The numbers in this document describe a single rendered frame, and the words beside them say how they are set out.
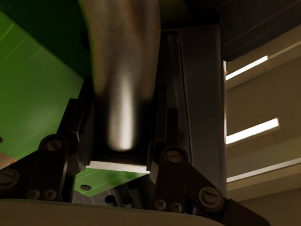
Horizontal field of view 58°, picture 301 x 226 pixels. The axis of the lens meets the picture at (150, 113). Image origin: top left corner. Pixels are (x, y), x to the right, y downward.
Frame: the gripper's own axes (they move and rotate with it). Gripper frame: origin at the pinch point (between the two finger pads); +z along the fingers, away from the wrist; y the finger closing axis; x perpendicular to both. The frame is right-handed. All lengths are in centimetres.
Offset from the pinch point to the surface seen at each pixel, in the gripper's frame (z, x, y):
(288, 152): 162, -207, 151
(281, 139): 313, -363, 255
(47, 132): 2.8, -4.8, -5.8
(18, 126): 2.8, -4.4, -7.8
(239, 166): 166, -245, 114
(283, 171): 217, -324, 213
